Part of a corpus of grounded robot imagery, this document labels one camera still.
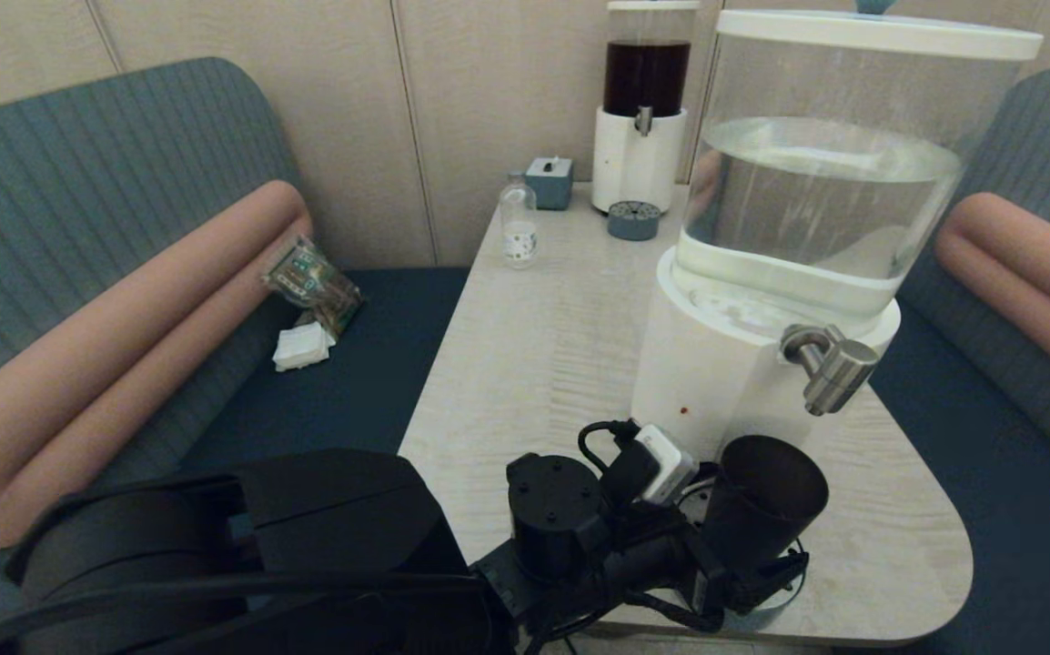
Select black plastic cup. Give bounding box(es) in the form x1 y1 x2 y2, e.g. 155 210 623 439
705 435 831 592

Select silver water dispenser tap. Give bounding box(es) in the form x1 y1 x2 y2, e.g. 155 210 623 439
782 325 881 417

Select large blue drip tray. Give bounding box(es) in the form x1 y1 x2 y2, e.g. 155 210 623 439
671 482 809 634

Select large white water dispenser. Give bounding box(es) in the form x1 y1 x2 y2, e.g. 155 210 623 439
630 9 1045 474

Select empty teal bench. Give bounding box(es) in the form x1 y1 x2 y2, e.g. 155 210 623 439
857 68 1050 655

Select small blue drip tray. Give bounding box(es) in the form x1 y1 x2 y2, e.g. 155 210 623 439
608 200 662 242

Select small clear bottle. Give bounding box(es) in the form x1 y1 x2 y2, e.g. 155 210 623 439
500 172 539 269

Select small blue tissue box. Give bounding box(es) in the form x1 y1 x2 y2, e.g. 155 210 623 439
525 156 575 211

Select small dark tea dispenser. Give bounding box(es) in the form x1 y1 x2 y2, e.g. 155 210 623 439
591 2 702 216

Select white folded napkins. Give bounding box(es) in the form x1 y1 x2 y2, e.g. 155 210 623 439
273 321 338 372

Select clear snack packet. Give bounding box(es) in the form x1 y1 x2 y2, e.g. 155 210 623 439
260 235 364 339

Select long pink bolster cushion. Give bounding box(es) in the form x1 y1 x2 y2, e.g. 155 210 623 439
0 179 315 550

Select teal bench with snack packet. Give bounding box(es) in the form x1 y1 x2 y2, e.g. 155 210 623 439
0 56 473 629

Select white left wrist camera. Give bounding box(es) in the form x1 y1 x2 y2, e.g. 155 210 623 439
632 423 700 507

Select black left camera cable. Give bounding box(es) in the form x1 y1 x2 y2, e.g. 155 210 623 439
577 419 641 474

